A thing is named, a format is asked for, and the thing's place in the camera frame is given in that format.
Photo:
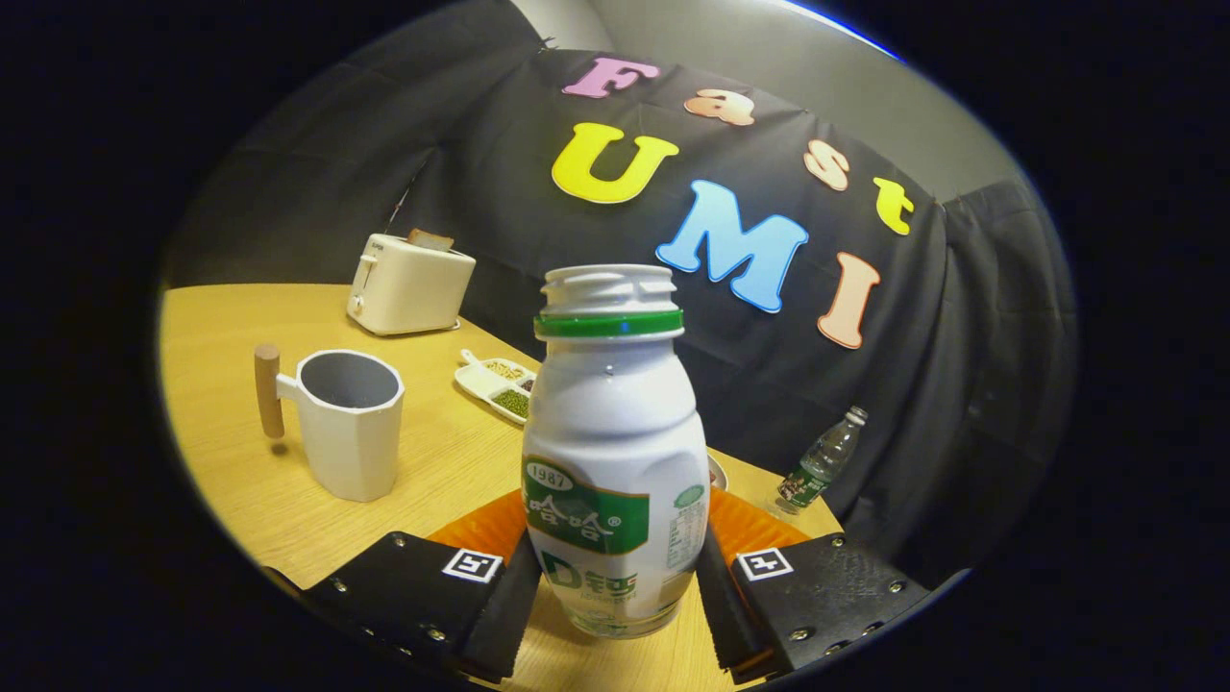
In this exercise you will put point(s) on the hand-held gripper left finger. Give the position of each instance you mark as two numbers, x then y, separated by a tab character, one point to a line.
500	615

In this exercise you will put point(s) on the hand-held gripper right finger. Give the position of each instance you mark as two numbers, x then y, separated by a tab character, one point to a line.
721	615

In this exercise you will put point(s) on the white juice bottle green label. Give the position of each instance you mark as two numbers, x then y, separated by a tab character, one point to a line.
615	432

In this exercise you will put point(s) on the clear plastic water bottle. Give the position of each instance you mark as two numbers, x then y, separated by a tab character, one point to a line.
817	471

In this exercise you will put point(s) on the white round plate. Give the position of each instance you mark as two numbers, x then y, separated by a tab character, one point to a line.
719	473

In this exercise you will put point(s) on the wooden table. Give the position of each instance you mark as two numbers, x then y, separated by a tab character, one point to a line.
442	461

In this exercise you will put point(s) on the white divided dish with beans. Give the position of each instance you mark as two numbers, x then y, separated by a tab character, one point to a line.
480	380

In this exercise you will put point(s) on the black backdrop cloth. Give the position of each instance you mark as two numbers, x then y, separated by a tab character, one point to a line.
913	384

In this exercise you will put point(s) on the cream toaster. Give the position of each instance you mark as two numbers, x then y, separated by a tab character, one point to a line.
408	288

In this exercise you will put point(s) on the toasted bread slice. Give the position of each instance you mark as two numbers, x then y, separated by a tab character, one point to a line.
430	239

